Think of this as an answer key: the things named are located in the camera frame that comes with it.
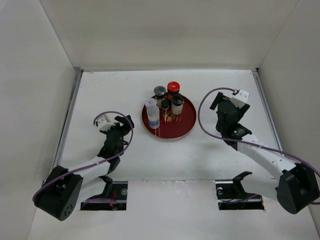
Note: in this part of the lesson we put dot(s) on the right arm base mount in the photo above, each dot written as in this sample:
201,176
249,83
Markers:
231,195

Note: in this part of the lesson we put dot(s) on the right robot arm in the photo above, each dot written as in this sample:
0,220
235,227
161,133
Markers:
293,185

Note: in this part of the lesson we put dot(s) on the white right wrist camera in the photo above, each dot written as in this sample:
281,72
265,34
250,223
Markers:
239,97

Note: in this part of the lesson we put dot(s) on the white-lid dark sauce jar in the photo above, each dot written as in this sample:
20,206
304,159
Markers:
150,102

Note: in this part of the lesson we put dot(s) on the black-cap white powder bottle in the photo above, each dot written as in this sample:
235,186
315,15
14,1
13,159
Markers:
177,104

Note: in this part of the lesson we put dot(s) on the red-cap dark sauce bottle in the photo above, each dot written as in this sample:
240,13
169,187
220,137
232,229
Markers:
173,88

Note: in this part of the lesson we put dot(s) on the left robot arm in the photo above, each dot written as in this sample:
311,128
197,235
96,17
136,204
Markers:
59,195

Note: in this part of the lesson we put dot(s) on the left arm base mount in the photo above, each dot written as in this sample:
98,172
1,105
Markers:
113,197

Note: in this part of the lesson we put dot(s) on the silver-lid blue-label jar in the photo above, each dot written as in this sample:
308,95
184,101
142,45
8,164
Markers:
153,116

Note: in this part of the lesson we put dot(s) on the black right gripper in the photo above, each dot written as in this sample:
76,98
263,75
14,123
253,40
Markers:
220,97

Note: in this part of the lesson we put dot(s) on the small black-lid spice bottle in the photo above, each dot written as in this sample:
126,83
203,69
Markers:
165,108

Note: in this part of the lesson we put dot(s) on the red round tray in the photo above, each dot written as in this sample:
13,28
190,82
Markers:
172,127

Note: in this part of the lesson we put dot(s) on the clear-lid pale spice grinder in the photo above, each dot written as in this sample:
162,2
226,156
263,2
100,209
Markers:
159,92

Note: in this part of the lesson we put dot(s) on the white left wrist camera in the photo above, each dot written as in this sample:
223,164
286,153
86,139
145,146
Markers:
103,123

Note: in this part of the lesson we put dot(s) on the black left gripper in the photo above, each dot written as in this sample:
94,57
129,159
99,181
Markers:
126,125

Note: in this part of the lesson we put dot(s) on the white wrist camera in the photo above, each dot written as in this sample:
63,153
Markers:
103,123
239,97

